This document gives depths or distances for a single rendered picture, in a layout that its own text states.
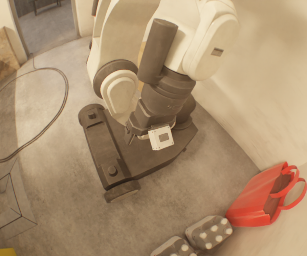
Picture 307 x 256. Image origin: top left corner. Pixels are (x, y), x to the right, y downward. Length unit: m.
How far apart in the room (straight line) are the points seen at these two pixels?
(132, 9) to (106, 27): 0.07
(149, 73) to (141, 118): 0.11
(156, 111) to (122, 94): 0.17
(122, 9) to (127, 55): 0.14
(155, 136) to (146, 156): 0.48
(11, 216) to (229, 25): 1.34
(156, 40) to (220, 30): 0.08
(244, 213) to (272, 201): 0.17
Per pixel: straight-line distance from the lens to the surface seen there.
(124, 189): 0.71
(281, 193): 0.80
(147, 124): 0.30
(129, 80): 0.40
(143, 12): 0.36
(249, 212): 0.86
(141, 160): 0.77
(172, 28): 0.20
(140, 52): 1.31
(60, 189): 1.02
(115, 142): 0.81
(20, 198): 1.19
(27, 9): 8.88
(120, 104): 0.45
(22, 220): 1.18
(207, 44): 0.19
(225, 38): 0.21
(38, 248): 1.14
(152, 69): 0.22
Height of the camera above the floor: 0.90
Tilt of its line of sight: 57 degrees down
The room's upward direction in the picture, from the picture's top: 12 degrees clockwise
